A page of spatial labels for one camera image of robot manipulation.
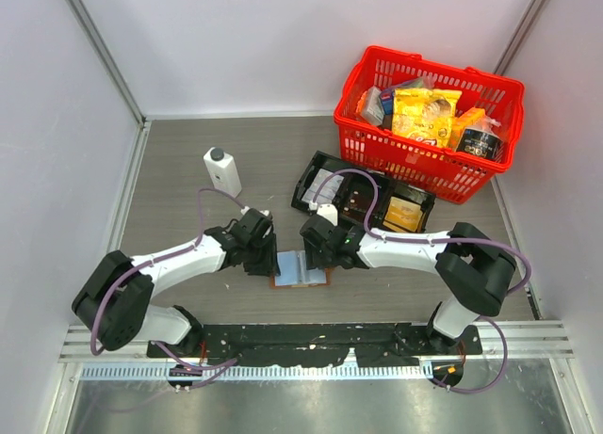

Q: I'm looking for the white slotted cable duct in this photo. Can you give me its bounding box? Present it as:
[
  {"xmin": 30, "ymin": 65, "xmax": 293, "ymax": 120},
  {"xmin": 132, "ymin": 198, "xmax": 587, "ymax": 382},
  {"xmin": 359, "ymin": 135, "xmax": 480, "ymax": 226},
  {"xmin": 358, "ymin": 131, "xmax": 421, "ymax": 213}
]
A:
[{"xmin": 80, "ymin": 362, "xmax": 433, "ymax": 382}]

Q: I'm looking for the grey carton box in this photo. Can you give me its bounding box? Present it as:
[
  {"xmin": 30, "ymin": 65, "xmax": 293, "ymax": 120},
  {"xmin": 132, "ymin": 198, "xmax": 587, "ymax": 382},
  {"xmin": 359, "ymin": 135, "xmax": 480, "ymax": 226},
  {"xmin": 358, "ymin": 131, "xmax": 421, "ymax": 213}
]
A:
[{"xmin": 355, "ymin": 86, "xmax": 384, "ymax": 126}]

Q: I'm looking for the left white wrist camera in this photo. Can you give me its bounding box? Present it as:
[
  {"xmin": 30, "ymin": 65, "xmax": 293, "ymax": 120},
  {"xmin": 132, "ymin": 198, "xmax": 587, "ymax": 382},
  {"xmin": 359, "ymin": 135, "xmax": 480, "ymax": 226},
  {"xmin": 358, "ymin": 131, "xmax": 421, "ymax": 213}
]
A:
[{"xmin": 240, "ymin": 206, "xmax": 272, "ymax": 218}]

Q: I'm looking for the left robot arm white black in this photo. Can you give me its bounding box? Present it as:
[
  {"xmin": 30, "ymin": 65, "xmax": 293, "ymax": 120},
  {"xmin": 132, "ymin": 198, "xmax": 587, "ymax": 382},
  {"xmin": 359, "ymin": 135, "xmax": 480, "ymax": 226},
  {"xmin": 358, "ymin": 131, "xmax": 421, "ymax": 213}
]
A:
[{"xmin": 72, "ymin": 207, "xmax": 279, "ymax": 357}]

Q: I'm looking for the purple cable under left base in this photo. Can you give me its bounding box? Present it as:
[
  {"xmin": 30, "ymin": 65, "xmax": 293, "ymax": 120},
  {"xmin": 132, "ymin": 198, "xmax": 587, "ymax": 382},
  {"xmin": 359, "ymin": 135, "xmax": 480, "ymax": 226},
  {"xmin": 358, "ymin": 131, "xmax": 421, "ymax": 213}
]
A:
[{"xmin": 150, "ymin": 339, "xmax": 246, "ymax": 389}]

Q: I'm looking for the black round can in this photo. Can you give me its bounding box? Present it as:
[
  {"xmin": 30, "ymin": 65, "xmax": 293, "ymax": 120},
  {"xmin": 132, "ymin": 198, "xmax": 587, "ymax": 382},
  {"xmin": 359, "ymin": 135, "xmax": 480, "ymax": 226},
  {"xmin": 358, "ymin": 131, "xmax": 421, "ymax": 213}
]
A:
[{"xmin": 456, "ymin": 127, "xmax": 503, "ymax": 161}]

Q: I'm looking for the orange snack packet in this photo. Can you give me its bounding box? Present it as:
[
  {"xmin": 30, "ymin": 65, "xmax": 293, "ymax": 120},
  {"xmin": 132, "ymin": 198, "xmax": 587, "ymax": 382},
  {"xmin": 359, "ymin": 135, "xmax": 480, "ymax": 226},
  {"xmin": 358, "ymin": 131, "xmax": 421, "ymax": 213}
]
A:
[{"xmin": 448, "ymin": 107, "xmax": 485, "ymax": 151}]

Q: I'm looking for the yellow snack bag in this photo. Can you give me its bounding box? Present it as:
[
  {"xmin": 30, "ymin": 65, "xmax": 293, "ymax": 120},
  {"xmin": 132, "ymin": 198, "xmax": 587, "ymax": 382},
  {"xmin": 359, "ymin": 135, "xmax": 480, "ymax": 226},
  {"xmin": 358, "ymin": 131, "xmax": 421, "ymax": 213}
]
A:
[{"xmin": 392, "ymin": 88, "xmax": 462, "ymax": 148}]

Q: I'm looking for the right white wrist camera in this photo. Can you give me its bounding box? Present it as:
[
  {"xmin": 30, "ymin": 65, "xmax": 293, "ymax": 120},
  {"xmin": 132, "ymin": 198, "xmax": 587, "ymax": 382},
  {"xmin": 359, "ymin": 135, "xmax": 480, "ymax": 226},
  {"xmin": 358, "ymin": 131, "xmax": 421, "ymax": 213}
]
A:
[{"xmin": 309, "ymin": 201, "xmax": 338, "ymax": 226}]

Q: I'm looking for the black compartment tray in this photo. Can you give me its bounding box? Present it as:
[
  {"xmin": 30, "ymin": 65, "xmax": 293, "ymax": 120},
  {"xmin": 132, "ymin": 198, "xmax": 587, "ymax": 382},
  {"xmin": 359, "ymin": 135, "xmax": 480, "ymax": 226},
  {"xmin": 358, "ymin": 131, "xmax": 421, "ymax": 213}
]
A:
[{"xmin": 291, "ymin": 151, "xmax": 435, "ymax": 233}]

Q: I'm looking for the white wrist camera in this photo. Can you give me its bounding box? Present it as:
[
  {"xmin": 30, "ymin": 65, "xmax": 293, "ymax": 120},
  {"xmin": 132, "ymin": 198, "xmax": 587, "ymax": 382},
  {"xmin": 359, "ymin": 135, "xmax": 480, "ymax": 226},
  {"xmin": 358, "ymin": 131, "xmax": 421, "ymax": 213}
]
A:
[
  {"xmin": 240, "ymin": 206, "xmax": 272, "ymax": 218},
  {"xmin": 309, "ymin": 201, "xmax": 338, "ymax": 226}
]

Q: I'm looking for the red plastic shopping basket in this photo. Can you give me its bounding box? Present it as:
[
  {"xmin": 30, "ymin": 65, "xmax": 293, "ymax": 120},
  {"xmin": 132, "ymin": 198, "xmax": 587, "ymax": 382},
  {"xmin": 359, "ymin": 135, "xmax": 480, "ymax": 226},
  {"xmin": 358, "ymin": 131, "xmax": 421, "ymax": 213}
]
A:
[{"xmin": 334, "ymin": 46, "xmax": 524, "ymax": 203}]

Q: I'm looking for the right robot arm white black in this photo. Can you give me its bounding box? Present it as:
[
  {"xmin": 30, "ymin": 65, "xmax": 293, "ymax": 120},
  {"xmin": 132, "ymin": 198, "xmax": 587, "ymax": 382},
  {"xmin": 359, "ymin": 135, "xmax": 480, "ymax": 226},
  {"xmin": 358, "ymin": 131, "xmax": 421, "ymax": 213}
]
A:
[{"xmin": 300, "ymin": 214, "xmax": 517, "ymax": 354}]

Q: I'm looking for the brown cards stack in tray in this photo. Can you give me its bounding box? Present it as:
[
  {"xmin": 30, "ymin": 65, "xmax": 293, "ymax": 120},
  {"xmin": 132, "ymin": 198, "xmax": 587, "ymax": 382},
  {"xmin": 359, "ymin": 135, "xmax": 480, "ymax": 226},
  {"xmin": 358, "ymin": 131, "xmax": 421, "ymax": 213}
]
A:
[{"xmin": 342, "ymin": 189, "xmax": 373, "ymax": 223}]

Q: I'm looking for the white cards stack in tray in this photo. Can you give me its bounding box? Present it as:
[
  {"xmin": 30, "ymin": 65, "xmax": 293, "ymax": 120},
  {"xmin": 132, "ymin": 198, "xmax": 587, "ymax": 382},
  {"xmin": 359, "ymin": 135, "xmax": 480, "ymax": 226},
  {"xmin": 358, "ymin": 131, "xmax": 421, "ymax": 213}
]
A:
[{"xmin": 301, "ymin": 169, "xmax": 344, "ymax": 204}]

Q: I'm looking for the white bottle grey cap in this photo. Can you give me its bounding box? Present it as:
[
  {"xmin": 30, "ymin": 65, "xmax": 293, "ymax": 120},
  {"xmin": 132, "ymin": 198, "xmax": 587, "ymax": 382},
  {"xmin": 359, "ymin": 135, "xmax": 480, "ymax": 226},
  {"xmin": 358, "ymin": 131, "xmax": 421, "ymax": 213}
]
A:
[{"xmin": 204, "ymin": 147, "xmax": 242, "ymax": 197}]

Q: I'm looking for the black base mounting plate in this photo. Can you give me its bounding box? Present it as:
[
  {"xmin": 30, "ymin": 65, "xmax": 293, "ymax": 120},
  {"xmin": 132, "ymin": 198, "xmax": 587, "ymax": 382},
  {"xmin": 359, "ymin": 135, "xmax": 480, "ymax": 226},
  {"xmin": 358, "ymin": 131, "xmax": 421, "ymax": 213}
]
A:
[{"xmin": 147, "ymin": 322, "xmax": 482, "ymax": 368}]

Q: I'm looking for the yellow cards stack in tray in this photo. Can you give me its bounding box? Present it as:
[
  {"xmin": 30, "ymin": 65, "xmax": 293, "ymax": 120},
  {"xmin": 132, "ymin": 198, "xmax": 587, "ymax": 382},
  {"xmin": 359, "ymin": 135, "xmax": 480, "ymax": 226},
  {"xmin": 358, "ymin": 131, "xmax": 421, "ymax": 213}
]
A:
[{"xmin": 383, "ymin": 197, "xmax": 423, "ymax": 233}]

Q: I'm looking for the brown leather card holder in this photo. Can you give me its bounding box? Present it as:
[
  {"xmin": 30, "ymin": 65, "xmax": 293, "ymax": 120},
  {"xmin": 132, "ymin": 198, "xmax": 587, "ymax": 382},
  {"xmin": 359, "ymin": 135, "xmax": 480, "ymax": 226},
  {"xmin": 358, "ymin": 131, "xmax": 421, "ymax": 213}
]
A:
[{"xmin": 270, "ymin": 250, "xmax": 330, "ymax": 289}]

